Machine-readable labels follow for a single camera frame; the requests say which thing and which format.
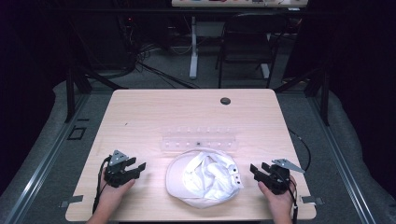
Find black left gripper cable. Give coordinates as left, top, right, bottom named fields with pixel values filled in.
left=92, top=155, right=112, bottom=216

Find person's right hand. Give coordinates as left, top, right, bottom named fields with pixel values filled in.
left=257, top=175, right=298, bottom=217

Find white cap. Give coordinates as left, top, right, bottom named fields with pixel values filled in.
left=164, top=147, right=245, bottom=210

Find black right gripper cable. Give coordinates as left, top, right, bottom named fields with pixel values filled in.
left=287, top=128, right=313, bottom=224

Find desk with white leg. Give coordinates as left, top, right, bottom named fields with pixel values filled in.
left=170, top=0, right=310, bottom=80

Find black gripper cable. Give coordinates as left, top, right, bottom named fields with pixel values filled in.
left=287, top=128, right=313, bottom=224
left=92, top=155, right=112, bottom=216

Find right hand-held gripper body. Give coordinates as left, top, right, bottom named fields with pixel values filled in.
left=264, top=158, right=306, bottom=196

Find clear plastic rack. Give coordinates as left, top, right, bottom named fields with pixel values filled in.
left=161, top=125, right=238, bottom=154

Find person's left hand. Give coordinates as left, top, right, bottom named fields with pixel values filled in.
left=98, top=169, right=136, bottom=213

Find black metal stand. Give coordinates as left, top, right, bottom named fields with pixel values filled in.
left=274, top=65, right=332, bottom=127
left=63, top=63, right=129, bottom=124

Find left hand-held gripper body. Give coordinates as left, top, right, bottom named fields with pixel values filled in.
left=104, top=149, right=138, bottom=189

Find black chair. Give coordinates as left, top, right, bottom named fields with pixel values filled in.
left=215, top=12, right=290, bottom=90

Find grey metal table bracket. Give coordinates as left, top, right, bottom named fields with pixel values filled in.
left=300, top=194, right=325, bottom=206
left=59, top=194, right=85, bottom=209

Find aluminium floor rail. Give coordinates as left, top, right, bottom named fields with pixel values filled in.
left=306, top=94, right=379, bottom=224
left=3, top=92, right=92, bottom=224

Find black floor cables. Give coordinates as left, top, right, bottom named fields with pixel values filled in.
left=118, top=15, right=204, bottom=90

